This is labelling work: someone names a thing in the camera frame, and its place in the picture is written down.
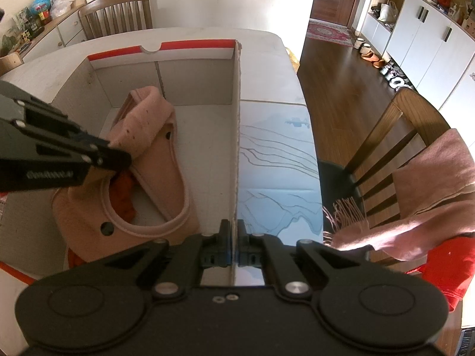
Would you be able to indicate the white tote bag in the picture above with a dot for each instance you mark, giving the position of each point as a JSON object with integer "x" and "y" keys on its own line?
{"x": 387, "y": 13}

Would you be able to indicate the cardboard box with red stripe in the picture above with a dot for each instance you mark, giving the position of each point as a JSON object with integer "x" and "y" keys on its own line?
{"x": 207, "y": 81}

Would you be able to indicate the red jar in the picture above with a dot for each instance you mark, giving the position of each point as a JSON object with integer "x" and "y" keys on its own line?
{"x": 46, "y": 17}

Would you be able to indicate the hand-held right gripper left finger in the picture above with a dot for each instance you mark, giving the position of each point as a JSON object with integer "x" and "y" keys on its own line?
{"x": 222, "y": 257}

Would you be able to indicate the red patterned rug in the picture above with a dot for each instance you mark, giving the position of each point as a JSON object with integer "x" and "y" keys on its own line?
{"x": 330, "y": 33}

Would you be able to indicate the blue printed table mat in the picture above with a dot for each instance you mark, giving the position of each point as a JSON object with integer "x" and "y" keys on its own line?
{"x": 274, "y": 178}

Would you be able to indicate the clear plastic bag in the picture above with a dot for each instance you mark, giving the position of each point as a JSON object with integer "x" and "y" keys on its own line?
{"x": 63, "y": 5}

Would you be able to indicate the pink fringed scarf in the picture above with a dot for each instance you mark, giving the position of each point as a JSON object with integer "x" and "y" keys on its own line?
{"x": 426, "y": 178}

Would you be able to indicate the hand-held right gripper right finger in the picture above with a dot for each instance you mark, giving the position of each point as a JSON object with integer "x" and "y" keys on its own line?
{"x": 245, "y": 257}

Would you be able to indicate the red garment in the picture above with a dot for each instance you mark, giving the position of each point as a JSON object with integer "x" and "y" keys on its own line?
{"x": 452, "y": 267}

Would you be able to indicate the row of shoes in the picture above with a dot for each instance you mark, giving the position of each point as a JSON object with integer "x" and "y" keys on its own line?
{"x": 397, "y": 79}

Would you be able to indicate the white slippers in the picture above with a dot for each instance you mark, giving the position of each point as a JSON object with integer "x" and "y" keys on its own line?
{"x": 363, "y": 45}

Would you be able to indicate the white sideboard with wooden top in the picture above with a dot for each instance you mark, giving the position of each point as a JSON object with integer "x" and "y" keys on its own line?
{"x": 70, "y": 26}

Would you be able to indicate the dark wooden slatted chair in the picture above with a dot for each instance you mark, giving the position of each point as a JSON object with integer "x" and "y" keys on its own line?
{"x": 415, "y": 111}

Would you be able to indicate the orange slippers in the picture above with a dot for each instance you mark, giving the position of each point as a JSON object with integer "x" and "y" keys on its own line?
{"x": 374, "y": 59}

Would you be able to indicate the red cloth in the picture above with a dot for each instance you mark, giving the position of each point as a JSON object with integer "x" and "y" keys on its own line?
{"x": 124, "y": 196}

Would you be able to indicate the yellow object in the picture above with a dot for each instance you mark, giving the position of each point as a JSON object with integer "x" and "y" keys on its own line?
{"x": 292, "y": 59}

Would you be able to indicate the white cabinet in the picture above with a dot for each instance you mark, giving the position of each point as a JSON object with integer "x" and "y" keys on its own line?
{"x": 419, "y": 44}

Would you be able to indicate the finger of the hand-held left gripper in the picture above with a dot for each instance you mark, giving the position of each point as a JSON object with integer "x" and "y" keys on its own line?
{"x": 115, "y": 155}
{"x": 48, "y": 175}

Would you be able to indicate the pink fleece hat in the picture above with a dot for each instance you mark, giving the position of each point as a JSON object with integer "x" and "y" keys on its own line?
{"x": 148, "y": 111}

